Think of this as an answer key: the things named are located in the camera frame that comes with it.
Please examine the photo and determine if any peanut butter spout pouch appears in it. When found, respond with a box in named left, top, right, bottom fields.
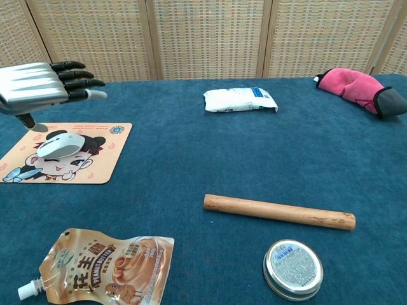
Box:
left=17, top=227, right=176, bottom=305

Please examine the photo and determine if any cartoon girl mouse pad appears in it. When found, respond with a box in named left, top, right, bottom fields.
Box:
left=0, top=123, right=133, bottom=185

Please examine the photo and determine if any woven bamboo folding screen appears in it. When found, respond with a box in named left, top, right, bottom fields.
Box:
left=0, top=0, right=407, bottom=86

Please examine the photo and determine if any white tissue pack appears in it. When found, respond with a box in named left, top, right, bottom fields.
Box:
left=203, top=87, right=279, bottom=114

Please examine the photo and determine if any wooden rolling pin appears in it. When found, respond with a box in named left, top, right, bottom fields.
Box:
left=203, top=194, right=357, bottom=231

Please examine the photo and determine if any round metal tin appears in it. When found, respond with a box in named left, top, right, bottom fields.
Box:
left=263, top=239, right=324, bottom=302

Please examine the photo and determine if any pink grey cloth mitt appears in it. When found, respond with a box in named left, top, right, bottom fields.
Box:
left=314, top=67, right=407, bottom=120

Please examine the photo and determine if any white computer mouse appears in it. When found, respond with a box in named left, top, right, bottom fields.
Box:
left=36, top=132, right=86, bottom=159

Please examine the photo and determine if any dark blue felt table cover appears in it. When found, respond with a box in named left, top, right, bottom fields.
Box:
left=0, top=73, right=407, bottom=305

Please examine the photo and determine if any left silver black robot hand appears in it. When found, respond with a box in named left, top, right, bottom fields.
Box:
left=0, top=60, right=107, bottom=133

